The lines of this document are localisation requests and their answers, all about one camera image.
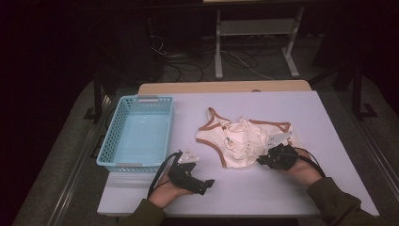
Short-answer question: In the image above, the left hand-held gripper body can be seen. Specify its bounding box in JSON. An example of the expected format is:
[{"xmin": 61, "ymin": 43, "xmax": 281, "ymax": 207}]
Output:
[{"xmin": 168, "ymin": 149, "xmax": 200, "ymax": 192}]

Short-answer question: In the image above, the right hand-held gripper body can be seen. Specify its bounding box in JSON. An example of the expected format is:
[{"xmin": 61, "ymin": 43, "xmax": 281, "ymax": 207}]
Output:
[{"xmin": 265, "ymin": 131, "xmax": 299, "ymax": 171}]

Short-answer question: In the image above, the cream baby bodysuit brown trim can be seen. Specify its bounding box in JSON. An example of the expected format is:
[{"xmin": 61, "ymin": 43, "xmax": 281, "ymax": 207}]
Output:
[{"xmin": 196, "ymin": 106, "xmax": 295, "ymax": 169}]

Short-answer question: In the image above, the blue plastic basket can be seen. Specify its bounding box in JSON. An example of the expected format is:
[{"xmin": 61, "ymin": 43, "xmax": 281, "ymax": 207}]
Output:
[{"xmin": 96, "ymin": 94, "xmax": 174, "ymax": 173}]

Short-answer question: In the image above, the person's left hand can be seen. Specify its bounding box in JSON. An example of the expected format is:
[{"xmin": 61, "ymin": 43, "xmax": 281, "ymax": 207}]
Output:
[{"xmin": 148, "ymin": 173, "xmax": 193, "ymax": 210}]

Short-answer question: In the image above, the wooden table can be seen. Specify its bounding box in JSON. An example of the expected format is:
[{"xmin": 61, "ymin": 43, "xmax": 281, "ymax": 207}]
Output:
[{"xmin": 137, "ymin": 79, "xmax": 313, "ymax": 95}]

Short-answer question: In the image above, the black metal stand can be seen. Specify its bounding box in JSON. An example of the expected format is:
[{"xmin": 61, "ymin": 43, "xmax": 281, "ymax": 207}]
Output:
[
  {"xmin": 83, "ymin": 72, "xmax": 109, "ymax": 124},
  {"xmin": 351, "ymin": 62, "xmax": 379, "ymax": 121}
]

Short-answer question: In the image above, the grey metal stand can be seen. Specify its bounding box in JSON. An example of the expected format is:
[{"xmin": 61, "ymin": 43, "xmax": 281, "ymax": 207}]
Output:
[{"xmin": 214, "ymin": 6, "xmax": 306, "ymax": 80}]

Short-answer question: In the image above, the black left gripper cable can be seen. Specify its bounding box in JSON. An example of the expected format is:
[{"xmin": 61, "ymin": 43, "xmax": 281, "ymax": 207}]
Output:
[{"xmin": 147, "ymin": 150, "xmax": 184, "ymax": 199}]

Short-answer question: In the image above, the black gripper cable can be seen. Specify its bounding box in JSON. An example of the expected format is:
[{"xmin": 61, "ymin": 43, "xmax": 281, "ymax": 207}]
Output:
[
  {"xmin": 147, "ymin": 150, "xmax": 184, "ymax": 199},
  {"xmin": 291, "ymin": 146, "xmax": 327, "ymax": 178}
]

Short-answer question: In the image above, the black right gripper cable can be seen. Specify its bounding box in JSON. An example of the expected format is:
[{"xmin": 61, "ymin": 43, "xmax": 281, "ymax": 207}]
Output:
[{"xmin": 291, "ymin": 146, "xmax": 327, "ymax": 178}]

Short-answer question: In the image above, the metal floor rail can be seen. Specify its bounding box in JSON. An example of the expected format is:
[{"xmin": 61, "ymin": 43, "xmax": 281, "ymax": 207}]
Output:
[
  {"xmin": 342, "ymin": 90, "xmax": 399, "ymax": 202},
  {"xmin": 46, "ymin": 93, "xmax": 109, "ymax": 226}
]

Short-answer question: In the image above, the white floor cable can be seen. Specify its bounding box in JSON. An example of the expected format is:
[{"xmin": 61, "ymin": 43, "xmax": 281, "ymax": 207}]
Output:
[{"xmin": 219, "ymin": 50, "xmax": 274, "ymax": 81}]

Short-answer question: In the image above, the black floor cable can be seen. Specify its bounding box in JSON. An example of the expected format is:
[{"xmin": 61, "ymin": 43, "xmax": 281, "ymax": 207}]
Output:
[{"xmin": 162, "ymin": 60, "xmax": 205, "ymax": 83}]

